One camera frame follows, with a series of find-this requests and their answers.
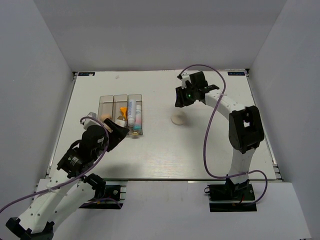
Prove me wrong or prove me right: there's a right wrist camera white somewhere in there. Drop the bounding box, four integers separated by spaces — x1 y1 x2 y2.
177 73 192 89

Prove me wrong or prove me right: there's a middle clear organizer bin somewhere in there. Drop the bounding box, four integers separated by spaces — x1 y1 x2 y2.
112 94 128 122

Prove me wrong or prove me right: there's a pink teal spray bottle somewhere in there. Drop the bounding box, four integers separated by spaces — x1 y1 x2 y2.
133 105 142 132

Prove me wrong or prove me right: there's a clear organizer bin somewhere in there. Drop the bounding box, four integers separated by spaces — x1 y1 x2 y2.
97 95 114 127
112 94 128 122
127 94 143 136

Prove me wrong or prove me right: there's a right clear organizer bin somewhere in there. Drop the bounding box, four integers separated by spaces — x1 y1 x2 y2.
127 94 143 136

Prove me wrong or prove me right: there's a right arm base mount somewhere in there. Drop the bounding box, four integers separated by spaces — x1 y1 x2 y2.
204 178 257 213

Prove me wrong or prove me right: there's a beige makeup sponge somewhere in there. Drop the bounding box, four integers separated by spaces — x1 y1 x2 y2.
100 114 112 121

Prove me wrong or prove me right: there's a white bottle blue print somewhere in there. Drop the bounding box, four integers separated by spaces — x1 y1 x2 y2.
127 99 137 128

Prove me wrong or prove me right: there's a white bottle brown cap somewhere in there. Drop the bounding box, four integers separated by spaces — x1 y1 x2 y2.
115 115 127 128

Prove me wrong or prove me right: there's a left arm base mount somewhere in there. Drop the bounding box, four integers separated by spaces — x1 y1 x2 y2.
79 181 127 210

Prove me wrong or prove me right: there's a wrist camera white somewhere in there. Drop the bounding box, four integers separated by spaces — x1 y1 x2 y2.
80 112 97 130
177 73 192 89

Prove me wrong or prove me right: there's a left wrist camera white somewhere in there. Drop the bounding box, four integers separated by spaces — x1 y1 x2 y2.
80 112 97 130

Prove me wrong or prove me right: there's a round white powder puff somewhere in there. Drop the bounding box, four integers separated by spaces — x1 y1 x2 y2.
170 112 187 126

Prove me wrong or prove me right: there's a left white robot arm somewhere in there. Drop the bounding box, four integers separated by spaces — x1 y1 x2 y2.
5 116 129 240

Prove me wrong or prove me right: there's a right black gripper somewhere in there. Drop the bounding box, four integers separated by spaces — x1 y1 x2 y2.
174 84 197 108

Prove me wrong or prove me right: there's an orange tube white cap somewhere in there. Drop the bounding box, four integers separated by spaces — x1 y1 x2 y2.
120 107 128 121

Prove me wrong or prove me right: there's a left clear organizer bin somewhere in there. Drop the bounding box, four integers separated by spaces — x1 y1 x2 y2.
97 95 114 127

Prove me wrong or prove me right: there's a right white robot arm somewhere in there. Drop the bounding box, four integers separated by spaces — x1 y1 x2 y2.
175 84 265 200

